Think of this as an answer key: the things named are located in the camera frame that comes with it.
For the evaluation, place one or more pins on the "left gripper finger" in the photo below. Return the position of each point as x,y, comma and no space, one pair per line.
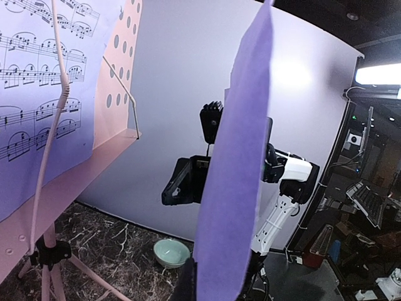
185,289

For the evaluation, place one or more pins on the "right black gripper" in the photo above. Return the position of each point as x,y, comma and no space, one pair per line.
187,182

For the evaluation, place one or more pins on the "purple sheet music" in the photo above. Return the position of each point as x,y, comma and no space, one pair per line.
230,198
36,36

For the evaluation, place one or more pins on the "pink music stand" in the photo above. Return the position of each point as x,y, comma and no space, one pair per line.
30,230

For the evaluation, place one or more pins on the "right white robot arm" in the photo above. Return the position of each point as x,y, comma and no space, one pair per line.
296,178

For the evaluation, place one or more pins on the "pale green bowl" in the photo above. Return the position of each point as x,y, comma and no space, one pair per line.
170,253

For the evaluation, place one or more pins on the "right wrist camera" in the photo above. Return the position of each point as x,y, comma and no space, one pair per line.
210,117

